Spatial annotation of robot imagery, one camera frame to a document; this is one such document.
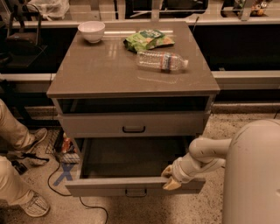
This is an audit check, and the beige trouser leg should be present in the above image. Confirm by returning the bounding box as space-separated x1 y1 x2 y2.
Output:
0 157 33 206
0 99 35 151

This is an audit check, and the white sneaker lower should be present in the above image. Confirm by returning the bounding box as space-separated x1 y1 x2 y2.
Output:
20 191 50 218

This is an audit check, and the green snack bag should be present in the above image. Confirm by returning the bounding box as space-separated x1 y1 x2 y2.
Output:
123 29 175 53

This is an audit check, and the white plastic bag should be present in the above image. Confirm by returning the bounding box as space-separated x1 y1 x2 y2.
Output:
27 0 70 21

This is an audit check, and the white bowl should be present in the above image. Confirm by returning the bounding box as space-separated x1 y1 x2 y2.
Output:
78 21 105 43

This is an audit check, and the blue tape cross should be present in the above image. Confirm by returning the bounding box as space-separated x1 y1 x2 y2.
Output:
53 163 74 186

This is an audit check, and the black floor cable left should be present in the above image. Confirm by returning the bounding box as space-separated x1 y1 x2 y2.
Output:
46 162 110 224

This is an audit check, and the grey top drawer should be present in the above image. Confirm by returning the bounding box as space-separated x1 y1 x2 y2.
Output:
58 111 210 138

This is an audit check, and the grey sneaker upper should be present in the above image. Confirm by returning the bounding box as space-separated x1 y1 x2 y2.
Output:
23 128 48 152

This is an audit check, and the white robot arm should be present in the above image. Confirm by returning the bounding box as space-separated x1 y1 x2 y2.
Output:
162 119 280 224

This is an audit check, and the beige trouser leg upper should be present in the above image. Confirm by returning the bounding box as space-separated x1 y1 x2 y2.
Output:
0 99 35 151

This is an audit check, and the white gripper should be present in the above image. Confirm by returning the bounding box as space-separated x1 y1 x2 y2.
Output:
161 153 225 191

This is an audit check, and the black chair frame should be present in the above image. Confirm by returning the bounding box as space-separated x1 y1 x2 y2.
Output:
0 0 46 68

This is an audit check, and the clear plastic water bottle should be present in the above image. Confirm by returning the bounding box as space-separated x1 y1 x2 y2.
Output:
136 51 189 72

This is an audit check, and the grey drawer cabinet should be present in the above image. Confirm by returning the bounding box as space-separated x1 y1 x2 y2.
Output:
45 20 221 141

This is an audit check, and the beige trouser leg lower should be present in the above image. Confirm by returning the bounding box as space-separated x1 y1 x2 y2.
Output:
0 157 33 206

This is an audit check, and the grey drawer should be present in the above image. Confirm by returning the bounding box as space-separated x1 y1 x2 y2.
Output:
58 111 210 138
66 136 206 198

